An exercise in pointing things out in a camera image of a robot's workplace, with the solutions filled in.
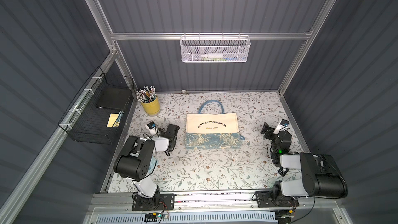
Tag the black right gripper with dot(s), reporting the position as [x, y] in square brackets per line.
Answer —
[273, 134]

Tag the white wire wall basket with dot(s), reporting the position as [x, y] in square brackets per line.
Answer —
[235, 49]

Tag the floral patterned table mat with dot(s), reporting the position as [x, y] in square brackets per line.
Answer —
[249, 167]

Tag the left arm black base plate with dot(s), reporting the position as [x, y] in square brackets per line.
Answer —
[157, 204]

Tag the bundle of pencils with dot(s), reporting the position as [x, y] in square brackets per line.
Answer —
[147, 95]

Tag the teal desk calculator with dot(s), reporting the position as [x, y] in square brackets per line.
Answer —
[153, 164]

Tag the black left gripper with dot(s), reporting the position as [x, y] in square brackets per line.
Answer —
[171, 134]

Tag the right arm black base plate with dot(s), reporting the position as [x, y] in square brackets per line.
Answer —
[267, 199]

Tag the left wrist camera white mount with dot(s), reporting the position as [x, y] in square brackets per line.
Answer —
[152, 128]

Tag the black notebook in basket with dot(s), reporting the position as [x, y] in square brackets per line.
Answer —
[113, 98]

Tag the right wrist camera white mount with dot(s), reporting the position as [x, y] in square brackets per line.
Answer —
[282, 126]

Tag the yellow sticky note pad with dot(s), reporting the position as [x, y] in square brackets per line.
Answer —
[113, 120]

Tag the black wire side basket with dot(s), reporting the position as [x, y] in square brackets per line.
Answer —
[84, 122]

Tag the white bottle in basket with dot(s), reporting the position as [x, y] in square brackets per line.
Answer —
[212, 56]

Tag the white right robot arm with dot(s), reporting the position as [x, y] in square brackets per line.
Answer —
[320, 175]

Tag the white perforated cable duct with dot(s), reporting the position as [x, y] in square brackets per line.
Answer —
[231, 217]

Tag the black handheld scanner device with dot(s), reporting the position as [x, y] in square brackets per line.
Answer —
[283, 171]

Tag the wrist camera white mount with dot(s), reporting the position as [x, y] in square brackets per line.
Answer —
[152, 128]
[282, 126]

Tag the cream canvas tote bag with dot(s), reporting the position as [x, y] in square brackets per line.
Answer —
[212, 131]

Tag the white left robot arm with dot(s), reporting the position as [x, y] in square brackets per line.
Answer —
[137, 159]

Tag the yellow pencil cup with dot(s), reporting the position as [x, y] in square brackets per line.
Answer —
[152, 108]

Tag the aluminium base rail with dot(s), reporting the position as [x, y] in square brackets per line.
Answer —
[208, 201]

